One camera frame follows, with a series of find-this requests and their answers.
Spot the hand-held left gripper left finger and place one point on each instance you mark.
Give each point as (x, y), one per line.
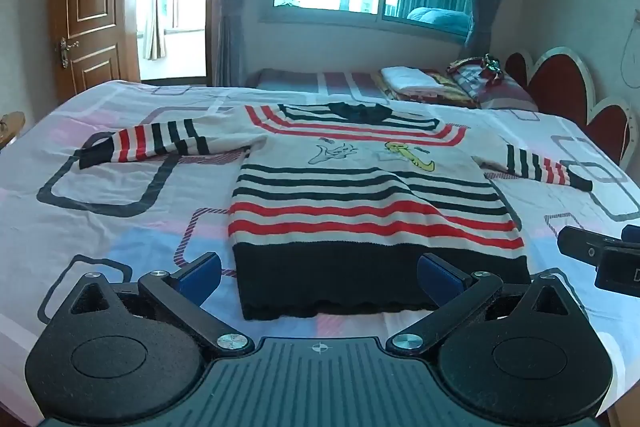
(202, 276)

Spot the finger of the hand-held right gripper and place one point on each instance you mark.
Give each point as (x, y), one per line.
(576, 245)

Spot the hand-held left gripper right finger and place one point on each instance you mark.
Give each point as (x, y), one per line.
(439, 276)

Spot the striped knit sweater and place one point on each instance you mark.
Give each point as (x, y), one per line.
(360, 202)

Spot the bed with patterned sheet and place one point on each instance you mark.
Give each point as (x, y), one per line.
(100, 217)

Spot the red scalloped headboard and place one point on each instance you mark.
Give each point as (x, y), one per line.
(565, 82)

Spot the plaid pillow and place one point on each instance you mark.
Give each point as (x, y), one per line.
(500, 89)

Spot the red yellow patterned blanket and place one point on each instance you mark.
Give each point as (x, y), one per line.
(447, 93)

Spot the folded white cloth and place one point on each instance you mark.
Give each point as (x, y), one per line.
(407, 78)

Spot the bed with striped sheet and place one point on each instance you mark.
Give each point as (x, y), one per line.
(320, 83)

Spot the wooden chair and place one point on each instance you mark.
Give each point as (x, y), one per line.
(11, 127)

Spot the teal cushion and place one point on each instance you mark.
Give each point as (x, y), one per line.
(437, 18)

